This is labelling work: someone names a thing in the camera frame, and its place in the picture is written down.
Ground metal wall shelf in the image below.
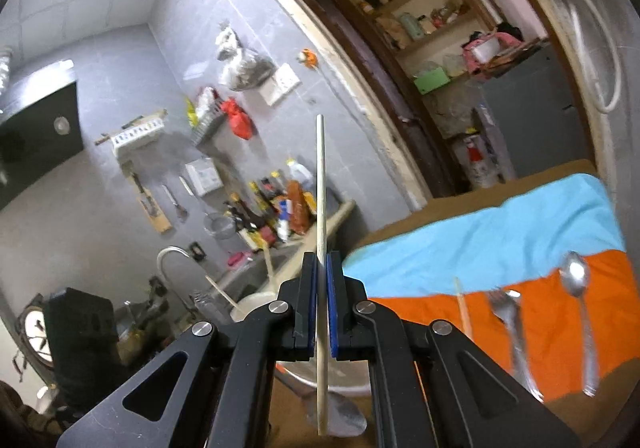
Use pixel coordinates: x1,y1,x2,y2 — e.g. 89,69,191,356
189,93,227,145

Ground pink cloth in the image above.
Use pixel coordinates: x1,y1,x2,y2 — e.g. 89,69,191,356
460,22,524,75

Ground white hose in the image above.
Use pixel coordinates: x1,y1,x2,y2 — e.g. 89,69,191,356
569,0,624,115

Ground metal fork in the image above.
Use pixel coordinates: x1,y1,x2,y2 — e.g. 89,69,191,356
486,287,545,404

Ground metal peeler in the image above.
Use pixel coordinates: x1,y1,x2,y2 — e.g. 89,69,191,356
160,184,189,222

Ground white wall basket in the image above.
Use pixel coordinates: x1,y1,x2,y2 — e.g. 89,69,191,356
112,117,167,158

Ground green box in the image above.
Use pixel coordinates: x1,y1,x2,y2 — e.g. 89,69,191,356
413,67,452,96

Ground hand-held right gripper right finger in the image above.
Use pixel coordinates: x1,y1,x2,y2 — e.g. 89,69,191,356
327,251,583,448

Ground red plastic bag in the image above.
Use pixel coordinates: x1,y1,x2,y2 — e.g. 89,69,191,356
219,98,254,140

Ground green canister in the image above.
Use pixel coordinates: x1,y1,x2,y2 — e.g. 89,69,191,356
399,12,424,41

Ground black range hood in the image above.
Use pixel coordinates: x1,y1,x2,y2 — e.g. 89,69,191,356
0,80,86,210

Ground clear plastic bag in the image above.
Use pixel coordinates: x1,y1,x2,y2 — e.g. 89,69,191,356
214,20,277,92

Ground white hanging box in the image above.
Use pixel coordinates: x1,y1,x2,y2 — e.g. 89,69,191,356
184,157,223,197

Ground metal basin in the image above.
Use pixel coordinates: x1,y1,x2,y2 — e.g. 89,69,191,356
472,39,502,64

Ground dark wooden door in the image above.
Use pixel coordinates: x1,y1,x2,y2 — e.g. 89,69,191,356
294,0,452,200

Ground metal mesh strainer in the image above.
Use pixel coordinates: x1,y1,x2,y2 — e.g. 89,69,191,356
178,175,237,240

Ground red white bottle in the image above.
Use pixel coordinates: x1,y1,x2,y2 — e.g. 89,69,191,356
462,135,499,190

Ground metal faucet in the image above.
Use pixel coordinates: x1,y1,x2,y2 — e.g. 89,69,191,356
156,246,202,315

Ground grey mini fridge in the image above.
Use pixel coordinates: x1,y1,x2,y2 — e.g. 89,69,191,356
471,43,592,180

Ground red noodle packet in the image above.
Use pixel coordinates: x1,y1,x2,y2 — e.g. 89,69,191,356
285,180,314,236

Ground large metal spoon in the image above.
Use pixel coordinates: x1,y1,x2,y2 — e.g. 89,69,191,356
300,390,369,438

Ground white switch socket panel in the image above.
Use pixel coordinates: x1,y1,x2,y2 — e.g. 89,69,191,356
264,63,302,106

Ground striped blanket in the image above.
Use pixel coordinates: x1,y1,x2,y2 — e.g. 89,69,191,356
272,158,629,448

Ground worn door frame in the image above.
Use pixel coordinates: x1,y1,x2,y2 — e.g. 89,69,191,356
225,0,626,219

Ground wooden cutting board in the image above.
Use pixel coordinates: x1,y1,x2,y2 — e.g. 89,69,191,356
130,172,174,235

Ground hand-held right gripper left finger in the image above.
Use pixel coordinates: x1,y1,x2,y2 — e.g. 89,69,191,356
55,252,318,448

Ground white plastic utensil caddy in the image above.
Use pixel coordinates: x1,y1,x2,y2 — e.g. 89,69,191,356
229,291,372,400

